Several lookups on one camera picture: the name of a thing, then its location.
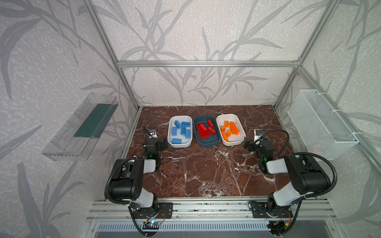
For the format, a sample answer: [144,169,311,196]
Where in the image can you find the orange lego chassis plate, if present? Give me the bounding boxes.
[229,122,240,135]

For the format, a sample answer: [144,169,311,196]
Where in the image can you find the red brick sloped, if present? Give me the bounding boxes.
[196,124,204,134]

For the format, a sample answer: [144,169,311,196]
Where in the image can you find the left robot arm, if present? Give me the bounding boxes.
[104,138,168,213]

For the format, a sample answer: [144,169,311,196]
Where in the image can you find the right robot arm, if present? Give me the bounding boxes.
[244,139,338,213]

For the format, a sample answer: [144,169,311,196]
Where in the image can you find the left white plastic bin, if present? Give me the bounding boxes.
[167,115,193,148]

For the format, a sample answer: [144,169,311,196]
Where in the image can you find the white plastic bin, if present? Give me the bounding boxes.
[167,115,193,148]
[216,114,246,146]

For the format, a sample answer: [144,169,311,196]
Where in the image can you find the right white plastic bin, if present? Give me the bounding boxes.
[216,114,246,146]

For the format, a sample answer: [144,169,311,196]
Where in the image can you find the teal plastic bin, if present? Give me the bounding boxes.
[193,115,221,147]

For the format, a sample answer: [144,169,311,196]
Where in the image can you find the green circuit board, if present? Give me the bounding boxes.
[143,221,161,230]

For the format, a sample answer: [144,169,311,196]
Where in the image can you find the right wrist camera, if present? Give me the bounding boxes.
[254,129,264,144]

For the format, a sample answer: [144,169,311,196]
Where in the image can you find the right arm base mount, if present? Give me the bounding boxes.
[248,201,293,219]

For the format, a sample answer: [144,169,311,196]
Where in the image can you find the white wire basket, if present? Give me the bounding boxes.
[288,89,359,160]

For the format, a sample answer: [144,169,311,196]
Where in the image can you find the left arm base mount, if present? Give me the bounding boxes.
[133,202,174,219]

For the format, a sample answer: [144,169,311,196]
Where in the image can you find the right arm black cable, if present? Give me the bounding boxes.
[258,128,338,200]

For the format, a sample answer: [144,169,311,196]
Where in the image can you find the clear wall shelf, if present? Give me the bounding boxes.
[42,93,119,162]

